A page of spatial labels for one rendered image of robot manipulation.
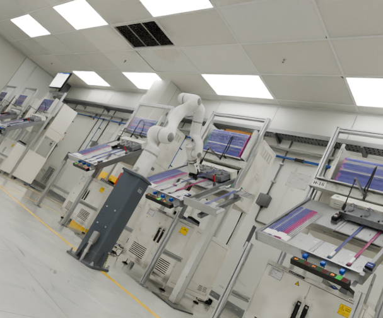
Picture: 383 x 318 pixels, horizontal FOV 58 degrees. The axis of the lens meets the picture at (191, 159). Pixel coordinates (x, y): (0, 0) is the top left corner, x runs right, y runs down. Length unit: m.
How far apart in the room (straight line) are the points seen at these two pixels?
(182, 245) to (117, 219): 0.83
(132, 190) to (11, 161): 4.83
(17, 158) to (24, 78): 4.61
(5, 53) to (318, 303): 10.23
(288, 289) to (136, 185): 1.26
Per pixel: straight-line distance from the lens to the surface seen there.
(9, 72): 11.25
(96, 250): 2.50
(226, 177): 3.29
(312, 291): 2.52
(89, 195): 4.40
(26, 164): 7.23
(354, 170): 2.90
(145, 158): 2.57
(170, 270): 3.12
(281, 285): 2.59
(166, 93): 6.68
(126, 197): 2.49
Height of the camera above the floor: 0.41
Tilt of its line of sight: 13 degrees up
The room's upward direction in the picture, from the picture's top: 29 degrees clockwise
